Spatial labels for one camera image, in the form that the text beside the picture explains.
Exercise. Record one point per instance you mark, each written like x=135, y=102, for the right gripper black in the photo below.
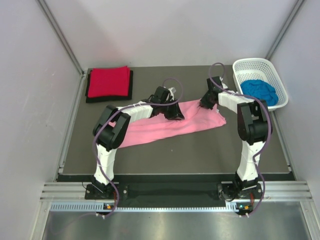
x=203, y=102

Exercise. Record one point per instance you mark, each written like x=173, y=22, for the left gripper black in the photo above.
x=176, y=113

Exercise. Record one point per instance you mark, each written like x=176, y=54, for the pink t shirt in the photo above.
x=143, y=128

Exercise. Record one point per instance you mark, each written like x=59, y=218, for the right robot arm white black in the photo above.
x=254, y=129

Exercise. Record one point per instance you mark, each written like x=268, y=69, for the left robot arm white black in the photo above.
x=111, y=128

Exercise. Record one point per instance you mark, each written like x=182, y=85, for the blue t shirt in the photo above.
x=261, y=90

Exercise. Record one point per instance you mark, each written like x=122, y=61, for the white plastic basket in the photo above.
x=259, y=69

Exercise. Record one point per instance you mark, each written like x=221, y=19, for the folded red t shirt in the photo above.
x=109, y=82

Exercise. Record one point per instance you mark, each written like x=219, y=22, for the folded black t shirt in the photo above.
x=91, y=100

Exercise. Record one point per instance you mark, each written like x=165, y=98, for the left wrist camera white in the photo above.
x=172, y=91

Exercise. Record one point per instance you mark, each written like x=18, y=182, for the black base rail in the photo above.
x=171, y=190

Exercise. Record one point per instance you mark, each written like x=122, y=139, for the grey slotted cable duct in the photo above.
x=103, y=207

